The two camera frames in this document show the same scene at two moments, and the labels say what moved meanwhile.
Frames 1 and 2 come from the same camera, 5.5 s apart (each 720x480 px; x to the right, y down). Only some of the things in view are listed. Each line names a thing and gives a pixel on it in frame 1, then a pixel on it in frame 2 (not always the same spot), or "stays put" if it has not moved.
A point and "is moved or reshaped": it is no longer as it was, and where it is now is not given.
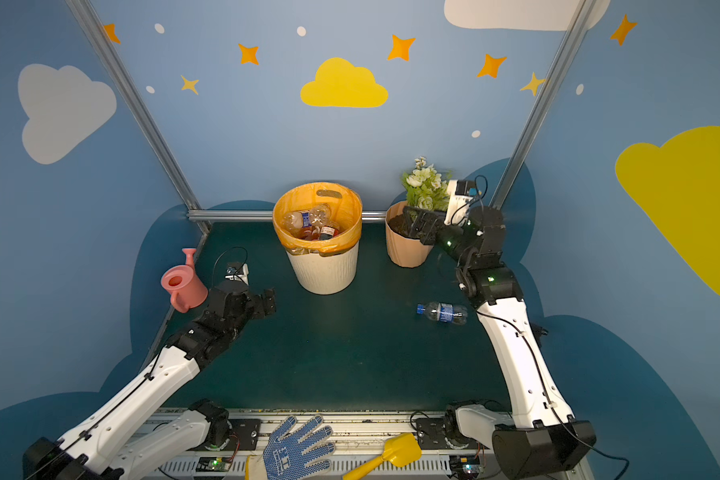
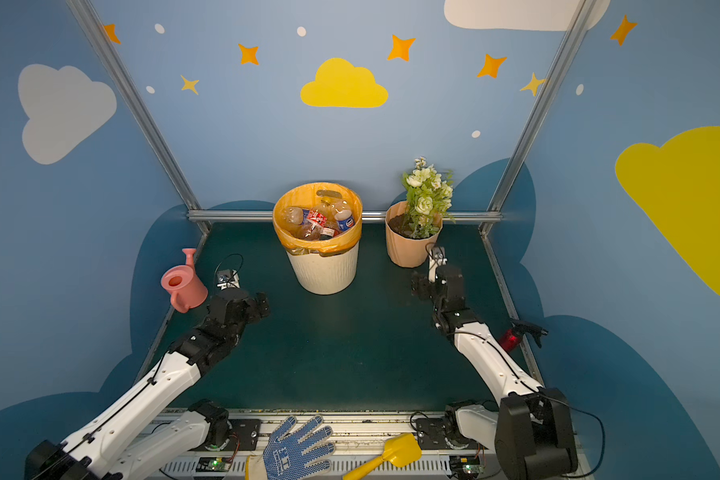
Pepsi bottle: (444, 312) is moved or reshaped
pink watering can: (187, 287) stays put
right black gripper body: (421, 223) to (428, 285)
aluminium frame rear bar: (261, 216) stays put
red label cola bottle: (328, 232) stays put
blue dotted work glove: (290, 458) stays put
